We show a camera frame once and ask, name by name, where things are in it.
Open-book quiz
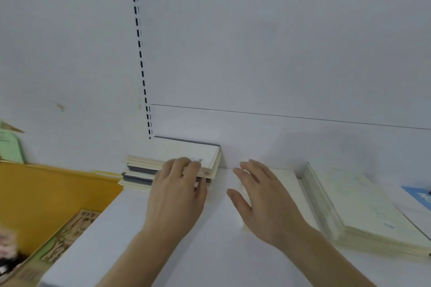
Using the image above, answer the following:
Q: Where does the person's right hand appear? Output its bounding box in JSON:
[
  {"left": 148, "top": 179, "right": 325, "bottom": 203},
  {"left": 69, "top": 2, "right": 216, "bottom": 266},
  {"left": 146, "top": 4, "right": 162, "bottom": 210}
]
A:
[{"left": 226, "top": 159, "right": 317, "bottom": 252}]

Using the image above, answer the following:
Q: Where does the person's left hand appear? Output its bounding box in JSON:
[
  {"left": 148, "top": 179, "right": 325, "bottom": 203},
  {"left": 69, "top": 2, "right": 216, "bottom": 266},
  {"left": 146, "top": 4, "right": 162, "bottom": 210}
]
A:
[{"left": 141, "top": 157, "right": 208, "bottom": 242}]

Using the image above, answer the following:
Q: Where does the plain cream notebook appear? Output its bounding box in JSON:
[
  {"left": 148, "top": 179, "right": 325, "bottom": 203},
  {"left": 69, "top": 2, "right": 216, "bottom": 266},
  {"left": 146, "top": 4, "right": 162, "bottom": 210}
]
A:
[{"left": 269, "top": 167, "right": 322, "bottom": 234}]

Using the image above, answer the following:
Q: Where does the stack of cream notebooks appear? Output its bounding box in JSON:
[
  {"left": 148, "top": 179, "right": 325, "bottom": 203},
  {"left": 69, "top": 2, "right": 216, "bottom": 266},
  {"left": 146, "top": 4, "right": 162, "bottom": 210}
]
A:
[{"left": 298, "top": 162, "right": 431, "bottom": 259}]

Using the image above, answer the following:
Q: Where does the blue-striped white notebook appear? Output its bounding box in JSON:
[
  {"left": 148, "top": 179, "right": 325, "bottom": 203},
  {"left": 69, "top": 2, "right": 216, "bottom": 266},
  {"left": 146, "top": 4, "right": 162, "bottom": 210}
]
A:
[{"left": 383, "top": 185, "right": 431, "bottom": 240}]

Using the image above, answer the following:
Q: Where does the person's right forearm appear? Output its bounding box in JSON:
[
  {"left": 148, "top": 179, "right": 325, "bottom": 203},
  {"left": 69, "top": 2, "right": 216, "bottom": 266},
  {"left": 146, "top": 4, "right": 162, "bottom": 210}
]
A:
[{"left": 282, "top": 228, "right": 376, "bottom": 287}]

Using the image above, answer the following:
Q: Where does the white metal shelf board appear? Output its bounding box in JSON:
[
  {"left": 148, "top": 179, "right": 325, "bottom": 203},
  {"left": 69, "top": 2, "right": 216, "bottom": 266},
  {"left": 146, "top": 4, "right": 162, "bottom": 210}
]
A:
[{"left": 39, "top": 165, "right": 431, "bottom": 287}]

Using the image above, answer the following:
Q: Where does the green printed cardboard box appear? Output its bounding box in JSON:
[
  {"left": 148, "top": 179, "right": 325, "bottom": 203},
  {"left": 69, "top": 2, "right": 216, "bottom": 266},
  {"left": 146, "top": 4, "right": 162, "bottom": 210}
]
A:
[{"left": 6, "top": 209, "right": 101, "bottom": 287}]

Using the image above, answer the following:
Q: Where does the white slotted shelf upright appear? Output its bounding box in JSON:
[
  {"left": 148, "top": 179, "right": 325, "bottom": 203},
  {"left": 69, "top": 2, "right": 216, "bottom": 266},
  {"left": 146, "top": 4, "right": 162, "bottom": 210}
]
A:
[{"left": 130, "top": 0, "right": 154, "bottom": 139}]

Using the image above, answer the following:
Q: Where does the white shelf back panel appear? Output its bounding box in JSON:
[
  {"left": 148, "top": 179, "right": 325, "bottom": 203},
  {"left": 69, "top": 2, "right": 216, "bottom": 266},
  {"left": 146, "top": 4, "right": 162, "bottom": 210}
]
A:
[{"left": 134, "top": 0, "right": 431, "bottom": 190}]

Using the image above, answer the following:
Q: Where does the black basket of items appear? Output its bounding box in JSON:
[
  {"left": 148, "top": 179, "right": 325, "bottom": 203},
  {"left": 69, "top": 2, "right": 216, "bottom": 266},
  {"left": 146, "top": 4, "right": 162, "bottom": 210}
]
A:
[{"left": 0, "top": 226, "right": 19, "bottom": 274}]

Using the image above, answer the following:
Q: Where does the green paper sign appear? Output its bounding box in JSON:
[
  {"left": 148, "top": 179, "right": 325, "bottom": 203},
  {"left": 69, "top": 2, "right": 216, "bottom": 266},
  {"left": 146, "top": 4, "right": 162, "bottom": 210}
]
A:
[{"left": 0, "top": 121, "right": 26, "bottom": 165}]

